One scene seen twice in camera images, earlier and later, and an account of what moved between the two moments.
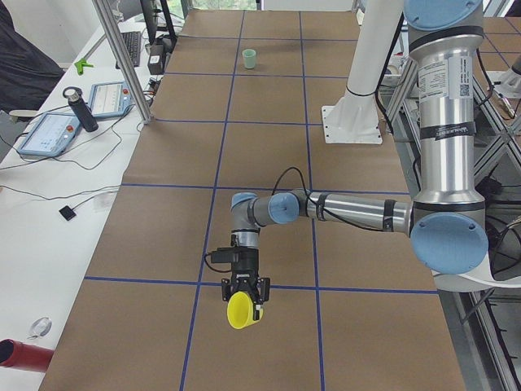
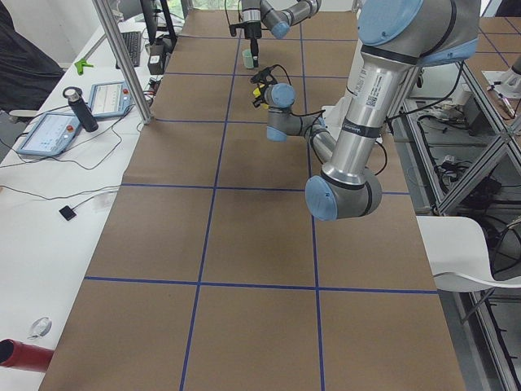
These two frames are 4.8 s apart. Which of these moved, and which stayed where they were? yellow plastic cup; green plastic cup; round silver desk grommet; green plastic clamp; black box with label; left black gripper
Moved: yellow plastic cup; left black gripper
Stayed: green plastic clamp; black box with label; round silver desk grommet; green plastic cup
